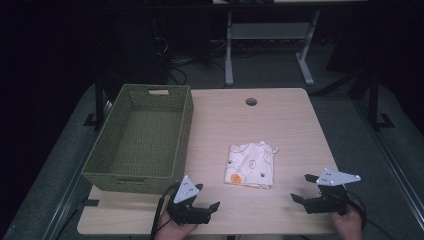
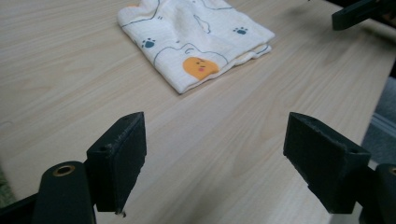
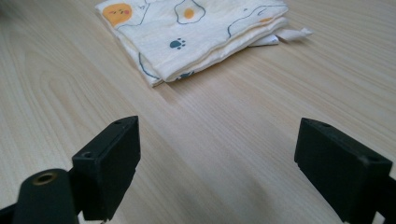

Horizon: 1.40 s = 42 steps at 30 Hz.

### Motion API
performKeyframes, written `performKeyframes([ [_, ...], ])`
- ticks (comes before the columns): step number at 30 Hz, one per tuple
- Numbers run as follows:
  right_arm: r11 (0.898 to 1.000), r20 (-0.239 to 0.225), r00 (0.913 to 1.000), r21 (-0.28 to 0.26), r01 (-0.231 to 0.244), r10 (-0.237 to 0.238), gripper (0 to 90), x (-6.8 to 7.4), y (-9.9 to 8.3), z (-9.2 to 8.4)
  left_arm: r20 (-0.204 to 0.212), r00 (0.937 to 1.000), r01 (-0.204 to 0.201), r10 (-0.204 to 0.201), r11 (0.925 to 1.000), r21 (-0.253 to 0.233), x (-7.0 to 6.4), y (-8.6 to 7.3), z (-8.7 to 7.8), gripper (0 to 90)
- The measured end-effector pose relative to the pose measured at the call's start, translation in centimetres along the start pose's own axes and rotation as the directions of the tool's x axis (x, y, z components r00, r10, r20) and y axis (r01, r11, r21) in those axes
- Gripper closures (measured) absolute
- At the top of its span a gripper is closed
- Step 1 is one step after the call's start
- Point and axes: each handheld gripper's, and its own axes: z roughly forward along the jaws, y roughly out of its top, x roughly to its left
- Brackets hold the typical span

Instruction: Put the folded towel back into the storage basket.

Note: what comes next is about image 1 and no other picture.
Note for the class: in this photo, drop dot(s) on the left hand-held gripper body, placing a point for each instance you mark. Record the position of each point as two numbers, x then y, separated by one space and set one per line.
186 213

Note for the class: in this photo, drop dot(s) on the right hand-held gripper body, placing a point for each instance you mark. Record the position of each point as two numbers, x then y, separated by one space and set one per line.
328 201

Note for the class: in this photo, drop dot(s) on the white patterned cloth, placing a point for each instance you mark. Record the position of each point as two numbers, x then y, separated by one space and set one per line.
250 165

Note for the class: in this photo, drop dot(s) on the green woven basket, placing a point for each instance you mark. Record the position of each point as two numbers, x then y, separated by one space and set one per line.
146 143

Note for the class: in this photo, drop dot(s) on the person's left hand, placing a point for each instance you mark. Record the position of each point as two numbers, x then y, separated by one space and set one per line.
173 230

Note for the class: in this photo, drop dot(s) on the person's right hand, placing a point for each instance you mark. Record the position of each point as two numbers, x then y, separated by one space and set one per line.
348 225

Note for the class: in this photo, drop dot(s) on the black tape strip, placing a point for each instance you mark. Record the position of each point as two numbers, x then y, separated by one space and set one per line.
90 202

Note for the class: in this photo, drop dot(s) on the black metal stand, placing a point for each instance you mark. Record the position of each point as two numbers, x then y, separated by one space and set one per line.
99 100
373 100

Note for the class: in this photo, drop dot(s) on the white metal table frame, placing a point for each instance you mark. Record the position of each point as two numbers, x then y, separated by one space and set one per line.
266 30

